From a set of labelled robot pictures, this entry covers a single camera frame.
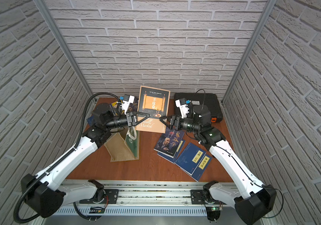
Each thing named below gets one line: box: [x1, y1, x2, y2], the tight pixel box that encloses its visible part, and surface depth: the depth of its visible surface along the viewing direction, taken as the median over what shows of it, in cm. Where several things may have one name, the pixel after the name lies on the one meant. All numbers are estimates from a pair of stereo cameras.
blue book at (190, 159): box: [174, 142, 207, 176], surface depth 87 cm
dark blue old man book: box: [153, 127, 185, 159], surface depth 94 cm
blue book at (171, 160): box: [156, 139, 187, 165], surface depth 89 cm
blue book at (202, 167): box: [191, 151, 213, 182], surface depth 85 cm
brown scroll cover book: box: [135, 85, 171, 134], surface depth 64 cm
